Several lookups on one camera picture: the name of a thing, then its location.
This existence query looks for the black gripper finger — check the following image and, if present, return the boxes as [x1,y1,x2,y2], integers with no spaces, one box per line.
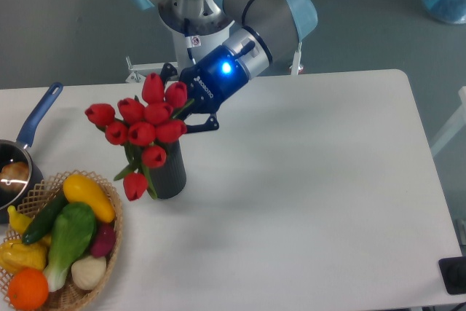
[184,114,220,133]
[159,63,179,85]

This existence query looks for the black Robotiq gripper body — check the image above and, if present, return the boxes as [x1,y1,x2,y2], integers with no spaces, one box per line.
[179,44,251,117]

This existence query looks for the red tulip bouquet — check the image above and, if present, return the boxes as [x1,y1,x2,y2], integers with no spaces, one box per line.
[84,73,191,201]

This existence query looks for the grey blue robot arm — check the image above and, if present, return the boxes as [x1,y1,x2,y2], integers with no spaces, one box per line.
[132,0,318,133]

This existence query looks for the dark grey ribbed vase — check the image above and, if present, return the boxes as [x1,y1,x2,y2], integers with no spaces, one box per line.
[149,141,186,200]

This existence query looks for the yellow squash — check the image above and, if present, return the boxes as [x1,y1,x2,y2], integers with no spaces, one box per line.
[63,173,116,224]

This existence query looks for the purple red radish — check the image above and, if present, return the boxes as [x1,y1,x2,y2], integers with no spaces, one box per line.
[90,224,117,258]

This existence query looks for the green bok choy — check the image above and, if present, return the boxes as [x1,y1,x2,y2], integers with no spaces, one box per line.
[43,202,97,293]

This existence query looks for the browned bread roll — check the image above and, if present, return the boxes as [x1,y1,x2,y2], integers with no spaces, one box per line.
[1,162,29,193]

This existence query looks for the woven wicker basket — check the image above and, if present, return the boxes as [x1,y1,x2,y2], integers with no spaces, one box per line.
[1,170,122,310]

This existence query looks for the white garlic bulb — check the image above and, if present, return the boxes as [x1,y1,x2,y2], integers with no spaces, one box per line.
[71,256,106,291]

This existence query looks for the dark green cucumber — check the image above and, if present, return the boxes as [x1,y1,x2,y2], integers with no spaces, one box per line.
[22,191,68,245]

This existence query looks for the small yellow pepper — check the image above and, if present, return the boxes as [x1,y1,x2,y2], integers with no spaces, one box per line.
[7,205,33,235]

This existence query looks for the yellow pumpkin gourd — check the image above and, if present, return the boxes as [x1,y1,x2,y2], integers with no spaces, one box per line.
[1,239,48,275]

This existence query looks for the orange fruit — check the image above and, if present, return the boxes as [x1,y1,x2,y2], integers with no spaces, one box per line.
[7,268,49,310]

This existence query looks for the black device at edge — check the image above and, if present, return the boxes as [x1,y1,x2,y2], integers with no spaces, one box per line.
[438,256,465,295]

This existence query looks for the blue handled saucepan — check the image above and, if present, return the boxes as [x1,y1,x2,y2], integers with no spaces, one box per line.
[1,82,63,224]

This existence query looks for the white frame at right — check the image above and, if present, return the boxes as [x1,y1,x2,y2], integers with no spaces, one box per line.
[430,86,465,158]

